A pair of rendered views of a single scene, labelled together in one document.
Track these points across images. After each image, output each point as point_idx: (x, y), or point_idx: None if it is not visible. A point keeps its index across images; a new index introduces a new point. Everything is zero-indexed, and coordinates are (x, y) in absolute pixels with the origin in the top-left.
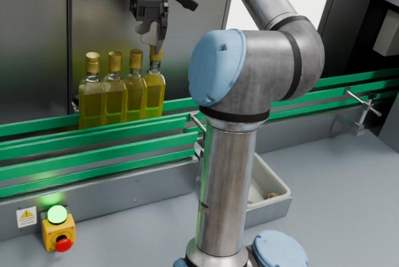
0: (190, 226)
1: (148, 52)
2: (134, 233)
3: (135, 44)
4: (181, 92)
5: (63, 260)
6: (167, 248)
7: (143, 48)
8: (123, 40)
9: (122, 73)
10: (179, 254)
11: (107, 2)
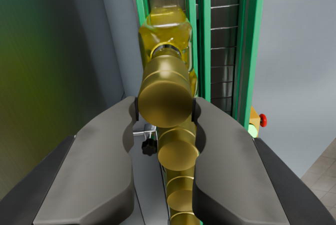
0: None
1: (35, 38)
2: (262, 55)
3: (35, 94)
4: None
5: (260, 113)
6: (296, 28)
7: (32, 59)
8: (43, 139)
9: (85, 84)
10: (310, 18)
11: None
